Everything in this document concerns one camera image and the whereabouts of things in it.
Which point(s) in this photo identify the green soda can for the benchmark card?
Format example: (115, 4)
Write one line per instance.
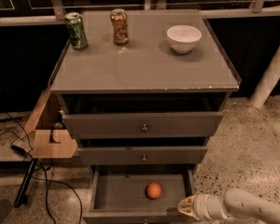
(75, 27)

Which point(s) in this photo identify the black table leg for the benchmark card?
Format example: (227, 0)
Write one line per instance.
(21, 197)

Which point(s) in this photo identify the grey bottom drawer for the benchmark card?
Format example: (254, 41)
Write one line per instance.
(119, 194)

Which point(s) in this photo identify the grey drawer cabinet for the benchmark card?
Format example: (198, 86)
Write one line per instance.
(147, 64)

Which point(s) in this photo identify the orange fruit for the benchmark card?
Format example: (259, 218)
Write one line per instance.
(153, 190)

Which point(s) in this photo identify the white angled pole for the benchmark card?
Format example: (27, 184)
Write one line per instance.
(267, 83)

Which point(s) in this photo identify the grey drawer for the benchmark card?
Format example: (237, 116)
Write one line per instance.
(188, 150)
(119, 194)
(142, 115)

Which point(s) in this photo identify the cardboard box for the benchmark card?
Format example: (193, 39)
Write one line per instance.
(50, 138)

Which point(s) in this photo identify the white ceramic bowl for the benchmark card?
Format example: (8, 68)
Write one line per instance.
(183, 38)

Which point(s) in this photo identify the orange soda can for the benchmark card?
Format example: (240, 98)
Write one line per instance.
(118, 19)

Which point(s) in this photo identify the grey middle drawer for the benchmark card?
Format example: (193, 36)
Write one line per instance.
(188, 150)

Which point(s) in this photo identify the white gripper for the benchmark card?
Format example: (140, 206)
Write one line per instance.
(202, 205)

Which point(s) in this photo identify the grey top drawer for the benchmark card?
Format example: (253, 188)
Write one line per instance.
(142, 115)

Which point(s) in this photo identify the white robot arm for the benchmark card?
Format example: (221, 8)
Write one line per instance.
(235, 206)

